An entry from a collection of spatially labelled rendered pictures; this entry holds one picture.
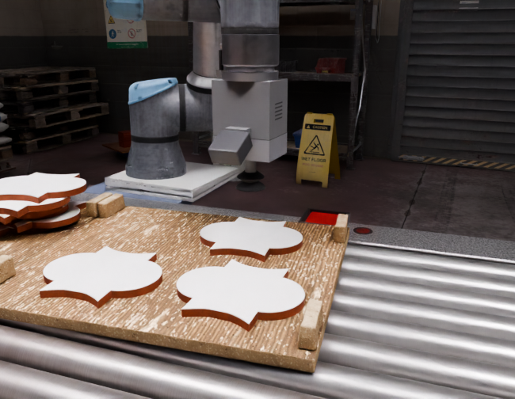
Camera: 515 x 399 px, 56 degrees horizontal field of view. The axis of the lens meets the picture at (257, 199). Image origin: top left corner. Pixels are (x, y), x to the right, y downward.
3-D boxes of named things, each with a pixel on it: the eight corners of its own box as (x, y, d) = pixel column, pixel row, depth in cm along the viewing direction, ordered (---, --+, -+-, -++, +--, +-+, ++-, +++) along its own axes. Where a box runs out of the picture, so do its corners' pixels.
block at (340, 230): (337, 229, 77) (337, 212, 76) (349, 229, 76) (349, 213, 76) (332, 243, 71) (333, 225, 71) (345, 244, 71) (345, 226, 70)
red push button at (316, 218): (310, 218, 87) (310, 210, 87) (345, 222, 85) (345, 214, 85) (303, 230, 82) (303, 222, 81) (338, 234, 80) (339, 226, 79)
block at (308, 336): (307, 317, 52) (308, 295, 52) (325, 320, 52) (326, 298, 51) (296, 350, 47) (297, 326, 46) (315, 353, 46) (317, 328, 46)
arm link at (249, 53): (265, 34, 58) (206, 34, 62) (265, 73, 60) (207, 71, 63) (288, 34, 65) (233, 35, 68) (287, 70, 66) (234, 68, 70)
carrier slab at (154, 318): (120, 213, 88) (120, 204, 88) (349, 236, 78) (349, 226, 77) (-39, 312, 56) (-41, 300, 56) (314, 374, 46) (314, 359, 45)
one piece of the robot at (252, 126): (185, 51, 59) (190, 182, 64) (252, 52, 55) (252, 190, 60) (230, 49, 69) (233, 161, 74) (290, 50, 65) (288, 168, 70)
